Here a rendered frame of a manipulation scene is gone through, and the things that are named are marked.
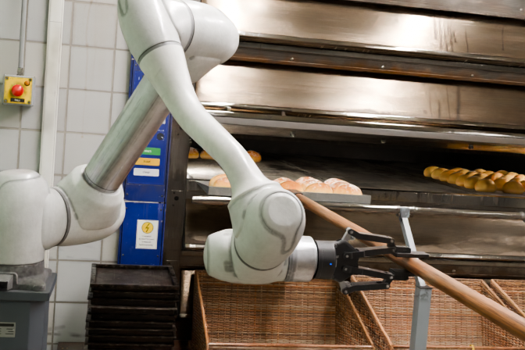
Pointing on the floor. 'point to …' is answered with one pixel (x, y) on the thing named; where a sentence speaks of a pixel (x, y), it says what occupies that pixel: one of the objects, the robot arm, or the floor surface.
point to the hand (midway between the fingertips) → (409, 263)
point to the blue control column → (145, 210)
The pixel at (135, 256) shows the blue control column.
